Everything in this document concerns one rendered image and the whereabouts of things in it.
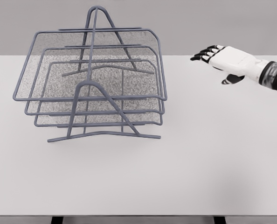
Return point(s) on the grey mesh folder tray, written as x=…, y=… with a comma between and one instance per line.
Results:
x=47, y=107
x=50, y=120
x=47, y=77

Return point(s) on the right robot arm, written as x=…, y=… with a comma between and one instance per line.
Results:
x=272, y=74

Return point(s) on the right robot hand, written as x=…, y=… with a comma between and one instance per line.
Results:
x=234, y=60

